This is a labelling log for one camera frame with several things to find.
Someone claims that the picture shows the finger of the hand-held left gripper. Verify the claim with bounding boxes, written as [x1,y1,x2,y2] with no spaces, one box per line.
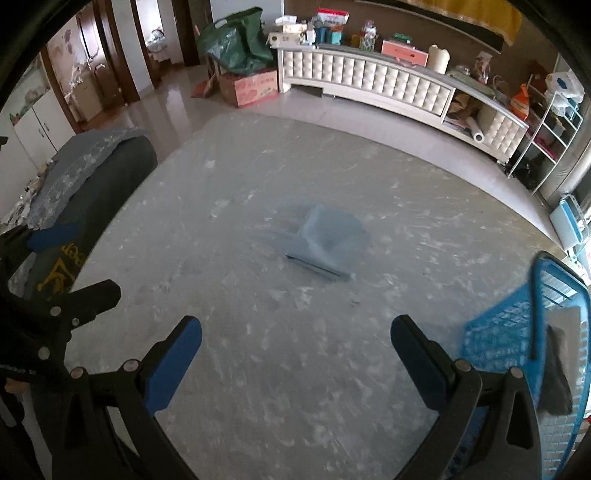
[0,224,80,259]
[28,279,122,342]

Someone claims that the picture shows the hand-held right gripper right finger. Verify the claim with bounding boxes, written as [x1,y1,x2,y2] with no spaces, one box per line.
[390,315,543,480]

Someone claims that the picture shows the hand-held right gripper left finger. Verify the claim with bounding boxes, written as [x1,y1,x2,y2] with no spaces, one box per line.
[52,316,204,480]

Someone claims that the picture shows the blue plastic laundry basket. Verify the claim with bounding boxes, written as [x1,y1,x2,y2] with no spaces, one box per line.
[445,251,591,480]

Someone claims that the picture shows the dark grey cloth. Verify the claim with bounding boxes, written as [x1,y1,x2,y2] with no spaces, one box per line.
[538,324,574,416]

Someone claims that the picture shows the light blue cloth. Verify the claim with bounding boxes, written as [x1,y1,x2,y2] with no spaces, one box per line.
[284,204,372,282]

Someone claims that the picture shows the silver foil sheet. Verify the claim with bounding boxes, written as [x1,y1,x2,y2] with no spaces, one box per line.
[0,161,51,296]

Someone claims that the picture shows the grey patterned cloth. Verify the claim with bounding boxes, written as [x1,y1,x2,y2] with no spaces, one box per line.
[28,128,148,232]

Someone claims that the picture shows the dark garment yellow print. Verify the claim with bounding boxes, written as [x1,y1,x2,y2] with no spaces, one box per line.
[9,136,158,305]

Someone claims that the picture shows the white cupboard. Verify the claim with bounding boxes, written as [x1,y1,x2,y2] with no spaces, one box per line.
[9,88,77,171]

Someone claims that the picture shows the brown wooden door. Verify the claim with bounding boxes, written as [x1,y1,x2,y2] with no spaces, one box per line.
[76,0,139,104]
[178,0,213,68]

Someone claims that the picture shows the blue white plastic tray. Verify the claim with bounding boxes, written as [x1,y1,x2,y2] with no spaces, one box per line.
[549,194,591,252]

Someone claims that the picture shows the red dustpan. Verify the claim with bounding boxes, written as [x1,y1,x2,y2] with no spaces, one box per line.
[191,69,220,100]

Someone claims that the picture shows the small paper towel roll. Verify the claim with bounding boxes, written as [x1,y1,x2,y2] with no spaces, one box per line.
[464,115,485,144]

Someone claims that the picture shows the grey curtain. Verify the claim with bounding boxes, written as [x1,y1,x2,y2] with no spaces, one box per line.
[538,134,591,208]

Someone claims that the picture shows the pink cardboard box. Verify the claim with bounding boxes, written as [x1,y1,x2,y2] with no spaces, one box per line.
[217,68,280,109]

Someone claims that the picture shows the white metal shelf rack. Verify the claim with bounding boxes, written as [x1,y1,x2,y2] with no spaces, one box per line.
[505,69,587,195]

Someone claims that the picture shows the green plastic bag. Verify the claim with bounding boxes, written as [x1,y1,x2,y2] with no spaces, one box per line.
[196,7,275,75]

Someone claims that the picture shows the orange snack bag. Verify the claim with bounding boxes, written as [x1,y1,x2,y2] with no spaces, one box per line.
[510,84,532,123]

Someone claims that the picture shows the white tufted TV cabinet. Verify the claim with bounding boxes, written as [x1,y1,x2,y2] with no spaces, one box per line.
[276,44,531,163]

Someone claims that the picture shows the red white snack bag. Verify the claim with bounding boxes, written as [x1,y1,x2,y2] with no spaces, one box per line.
[475,51,494,84]

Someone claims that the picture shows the large paper towel roll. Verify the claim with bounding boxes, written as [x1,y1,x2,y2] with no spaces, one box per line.
[427,45,451,75]

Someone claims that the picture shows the white blue plastic bag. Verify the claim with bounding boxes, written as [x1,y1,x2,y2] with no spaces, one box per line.
[545,71,585,116]

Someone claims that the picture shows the white boxes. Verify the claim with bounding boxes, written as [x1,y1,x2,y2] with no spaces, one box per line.
[268,25,308,47]

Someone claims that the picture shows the pink flat box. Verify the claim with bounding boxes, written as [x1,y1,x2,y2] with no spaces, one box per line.
[381,39,429,68]

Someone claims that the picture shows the teal container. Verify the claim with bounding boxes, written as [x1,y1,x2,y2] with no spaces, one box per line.
[314,25,345,44]

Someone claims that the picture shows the yellow fringed cloth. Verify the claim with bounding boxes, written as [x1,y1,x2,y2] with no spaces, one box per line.
[418,0,522,47]

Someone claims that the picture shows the red white box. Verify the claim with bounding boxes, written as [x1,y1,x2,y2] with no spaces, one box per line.
[316,8,350,26]

